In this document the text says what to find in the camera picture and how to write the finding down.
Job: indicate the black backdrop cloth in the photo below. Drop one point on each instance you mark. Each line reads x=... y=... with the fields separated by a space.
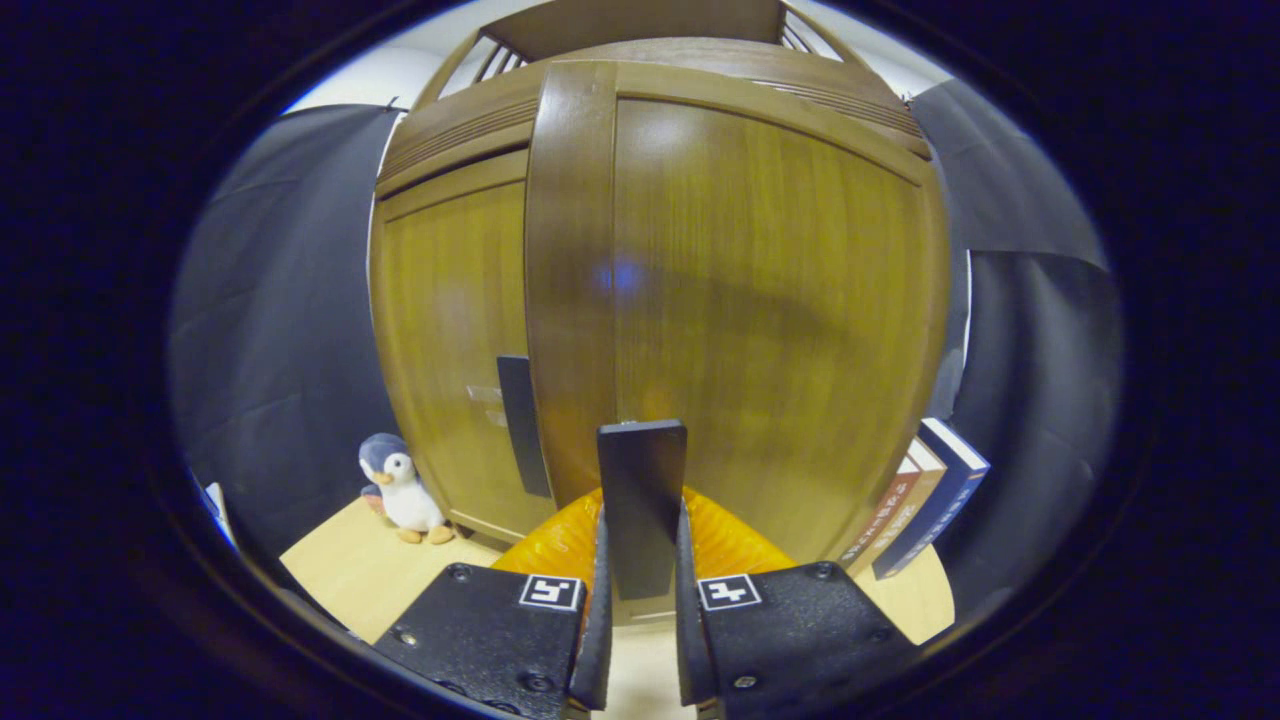
x=280 y=330

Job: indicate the wooden shoe cabinet door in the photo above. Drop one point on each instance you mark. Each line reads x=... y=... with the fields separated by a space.
x=760 y=300
x=450 y=330

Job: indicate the wooden cabinet drawer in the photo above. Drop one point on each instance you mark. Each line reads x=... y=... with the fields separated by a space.
x=470 y=115

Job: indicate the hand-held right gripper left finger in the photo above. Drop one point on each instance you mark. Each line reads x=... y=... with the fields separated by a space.
x=600 y=640

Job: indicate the dark blue book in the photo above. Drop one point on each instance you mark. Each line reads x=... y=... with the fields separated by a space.
x=945 y=495

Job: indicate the penguin plush toy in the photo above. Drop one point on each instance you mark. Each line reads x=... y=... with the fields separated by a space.
x=405 y=490

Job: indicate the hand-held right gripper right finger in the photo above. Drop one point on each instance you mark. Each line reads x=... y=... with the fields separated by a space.
x=690 y=640

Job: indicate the brown book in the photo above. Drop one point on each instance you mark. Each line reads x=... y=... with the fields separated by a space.
x=885 y=515

